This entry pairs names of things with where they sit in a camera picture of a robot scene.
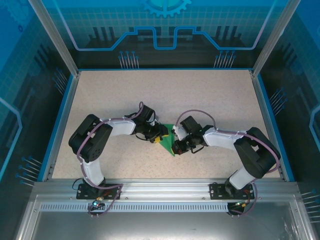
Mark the green paper sheet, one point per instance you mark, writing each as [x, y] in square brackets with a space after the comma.
[168, 145]

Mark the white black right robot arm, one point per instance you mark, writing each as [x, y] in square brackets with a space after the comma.
[257, 155]

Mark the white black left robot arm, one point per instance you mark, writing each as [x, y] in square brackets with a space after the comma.
[87, 140]

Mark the grey metal sheet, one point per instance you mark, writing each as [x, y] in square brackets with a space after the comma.
[150, 225]

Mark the blue table edge strip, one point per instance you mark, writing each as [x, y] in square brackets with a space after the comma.
[270, 113]
[61, 112]

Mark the blue printed gear panel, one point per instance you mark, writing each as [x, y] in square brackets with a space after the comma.
[160, 25]

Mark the blue printed side panel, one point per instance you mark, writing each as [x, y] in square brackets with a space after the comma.
[20, 75]
[300, 75]

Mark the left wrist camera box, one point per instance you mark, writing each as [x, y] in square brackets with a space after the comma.
[153, 122]

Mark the aluminium mounting rail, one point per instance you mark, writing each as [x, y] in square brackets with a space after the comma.
[162, 190]

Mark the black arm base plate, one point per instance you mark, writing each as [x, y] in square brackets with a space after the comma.
[85, 192]
[217, 191]

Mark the aluminium frame post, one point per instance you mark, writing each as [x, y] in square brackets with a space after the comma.
[273, 40]
[57, 40]

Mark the aluminium front frame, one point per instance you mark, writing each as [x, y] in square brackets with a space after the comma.
[32, 217]

